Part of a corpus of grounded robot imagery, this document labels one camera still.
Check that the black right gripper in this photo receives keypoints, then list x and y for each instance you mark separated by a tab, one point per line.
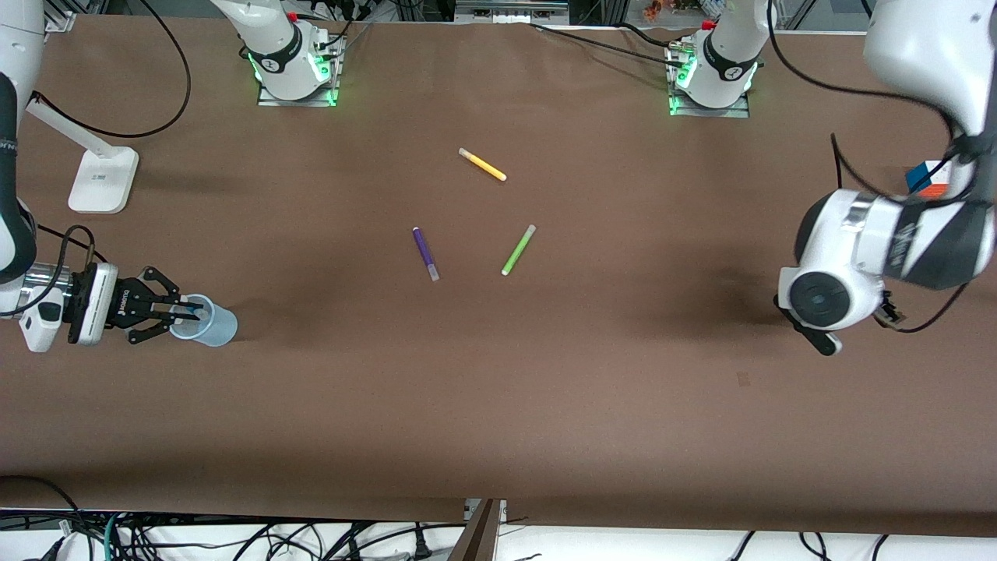
127	305

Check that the blue marker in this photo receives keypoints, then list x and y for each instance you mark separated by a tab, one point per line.
196	312

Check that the translucent blue plastic cup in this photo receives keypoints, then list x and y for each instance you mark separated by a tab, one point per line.
218	327

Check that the white lamp base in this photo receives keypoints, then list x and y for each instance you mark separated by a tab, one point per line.
103	181

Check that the colourful puzzle cube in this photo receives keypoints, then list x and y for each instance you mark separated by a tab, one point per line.
923	178

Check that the purple marker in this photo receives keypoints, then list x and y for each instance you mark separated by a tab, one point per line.
425	253

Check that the green marker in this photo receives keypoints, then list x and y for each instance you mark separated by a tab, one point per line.
518	250

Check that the yellow marker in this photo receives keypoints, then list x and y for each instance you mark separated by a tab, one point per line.
483	164

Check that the aluminium table leg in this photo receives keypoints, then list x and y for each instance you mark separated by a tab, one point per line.
477	534

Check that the grey metal box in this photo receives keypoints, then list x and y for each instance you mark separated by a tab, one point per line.
510	11

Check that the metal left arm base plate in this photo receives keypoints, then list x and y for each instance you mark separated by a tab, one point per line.
676	93

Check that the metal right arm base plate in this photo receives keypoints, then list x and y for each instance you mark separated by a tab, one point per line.
331	82

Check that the aluminium frame corner bracket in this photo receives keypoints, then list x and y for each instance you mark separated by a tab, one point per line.
61	15

